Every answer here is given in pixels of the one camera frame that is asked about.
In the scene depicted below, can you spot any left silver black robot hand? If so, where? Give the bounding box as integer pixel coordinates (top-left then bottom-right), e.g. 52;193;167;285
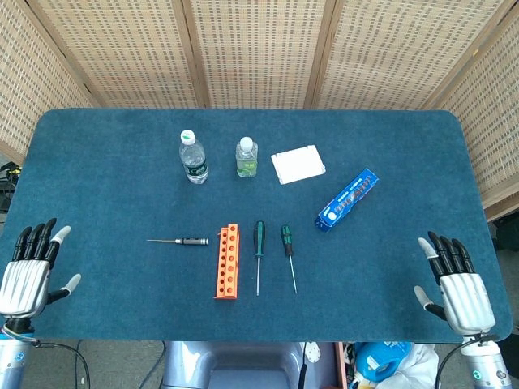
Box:
0;217;83;330

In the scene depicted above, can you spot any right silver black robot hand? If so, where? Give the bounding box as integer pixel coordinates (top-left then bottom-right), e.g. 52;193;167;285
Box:
413;231;497;336

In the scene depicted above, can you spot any short green black screwdriver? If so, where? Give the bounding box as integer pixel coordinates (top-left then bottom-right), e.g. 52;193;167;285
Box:
281;224;298;294

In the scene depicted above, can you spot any long green black screwdriver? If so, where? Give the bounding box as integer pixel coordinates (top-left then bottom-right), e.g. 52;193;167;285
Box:
253;220;266;297

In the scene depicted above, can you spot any white plastic bag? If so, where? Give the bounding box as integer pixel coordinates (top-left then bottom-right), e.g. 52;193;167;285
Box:
380;344;441;389

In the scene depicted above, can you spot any blue white plastic container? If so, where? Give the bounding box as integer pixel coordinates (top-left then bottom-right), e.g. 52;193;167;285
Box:
355;342;414;384

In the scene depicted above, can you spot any blue carpet table mat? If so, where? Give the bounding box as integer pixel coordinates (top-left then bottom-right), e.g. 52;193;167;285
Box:
0;108;514;344

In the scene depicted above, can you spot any brown wooden crate edge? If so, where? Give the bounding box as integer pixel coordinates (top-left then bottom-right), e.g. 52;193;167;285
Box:
334;342;349;389

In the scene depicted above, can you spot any blue cookie box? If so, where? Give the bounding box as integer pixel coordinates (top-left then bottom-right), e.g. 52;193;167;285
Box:
314;168;381;233

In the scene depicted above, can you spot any white round perforated plate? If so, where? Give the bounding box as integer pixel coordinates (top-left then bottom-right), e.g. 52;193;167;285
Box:
304;342;322;365

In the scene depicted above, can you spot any orange plastic tool rack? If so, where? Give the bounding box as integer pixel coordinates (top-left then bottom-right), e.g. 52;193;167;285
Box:
213;223;241;301

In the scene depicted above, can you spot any water bottle dark green label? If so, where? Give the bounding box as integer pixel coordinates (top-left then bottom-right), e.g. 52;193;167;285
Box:
178;129;209;185

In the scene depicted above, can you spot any white plastic tray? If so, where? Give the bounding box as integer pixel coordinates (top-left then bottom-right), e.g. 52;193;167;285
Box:
270;145;327;186

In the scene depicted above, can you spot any grey-blue robot torso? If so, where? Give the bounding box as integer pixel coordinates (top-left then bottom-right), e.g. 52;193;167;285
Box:
161;341;341;389

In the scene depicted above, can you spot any lime drink bottle white cap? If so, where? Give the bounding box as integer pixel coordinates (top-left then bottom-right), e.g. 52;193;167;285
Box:
235;136;260;179

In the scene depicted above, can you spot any woven bamboo folding screen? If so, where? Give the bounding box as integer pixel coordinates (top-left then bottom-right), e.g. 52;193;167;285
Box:
0;0;519;222

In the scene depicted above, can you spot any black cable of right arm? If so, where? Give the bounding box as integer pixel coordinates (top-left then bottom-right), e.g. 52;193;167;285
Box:
436;338;500;389

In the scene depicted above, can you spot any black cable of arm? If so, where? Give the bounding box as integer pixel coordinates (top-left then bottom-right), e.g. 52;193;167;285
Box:
30;340;92;389
436;338;500;389

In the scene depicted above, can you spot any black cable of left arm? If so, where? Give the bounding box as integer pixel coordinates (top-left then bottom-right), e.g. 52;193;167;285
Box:
30;340;92;389

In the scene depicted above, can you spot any black equipment with cables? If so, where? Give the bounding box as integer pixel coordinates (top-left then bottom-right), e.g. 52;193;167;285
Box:
0;160;21;214

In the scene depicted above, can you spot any grey floor cable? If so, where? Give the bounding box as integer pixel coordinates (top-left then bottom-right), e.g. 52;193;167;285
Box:
139;341;168;389

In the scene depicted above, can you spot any thin black torso cable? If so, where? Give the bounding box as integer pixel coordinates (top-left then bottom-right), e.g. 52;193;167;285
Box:
297;342;307;389

